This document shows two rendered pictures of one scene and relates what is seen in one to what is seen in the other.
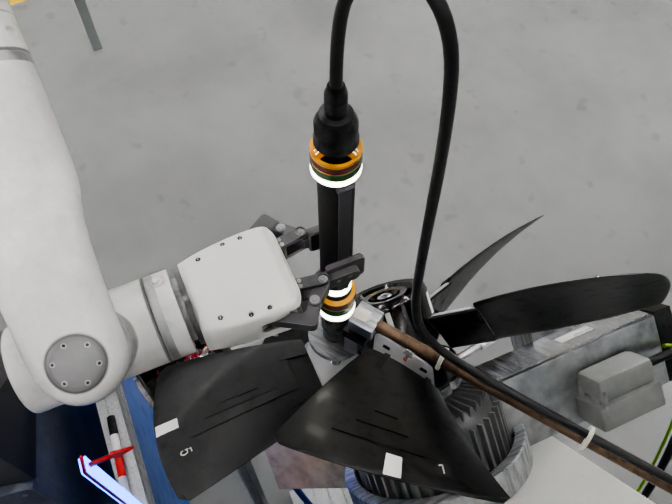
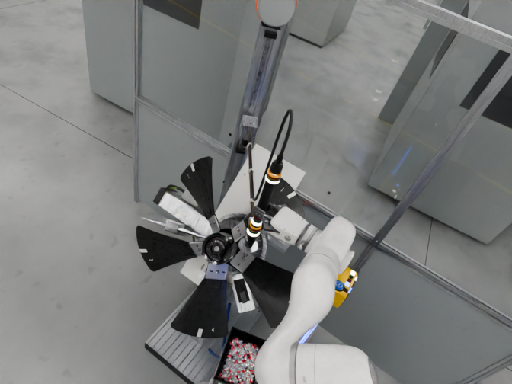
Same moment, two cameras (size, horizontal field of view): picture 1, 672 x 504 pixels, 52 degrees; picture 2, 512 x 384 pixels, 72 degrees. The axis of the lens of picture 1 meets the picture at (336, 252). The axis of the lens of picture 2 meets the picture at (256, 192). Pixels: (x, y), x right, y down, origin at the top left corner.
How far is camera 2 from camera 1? 1.13 m
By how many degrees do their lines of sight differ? 72
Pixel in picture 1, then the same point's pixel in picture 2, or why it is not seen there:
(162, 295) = (312, 228)
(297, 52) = not seen: outside the picture
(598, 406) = not seen: hidden behind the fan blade
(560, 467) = (228, 206)
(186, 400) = (281, 303)
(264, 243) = (276, 219)
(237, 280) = (292, 219)
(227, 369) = (264, 295)
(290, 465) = not seen: hidden behind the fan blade
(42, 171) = (324, 244)
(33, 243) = (342, 227)
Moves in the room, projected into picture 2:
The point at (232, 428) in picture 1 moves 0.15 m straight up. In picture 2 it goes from (281, 280) to (293, 257)
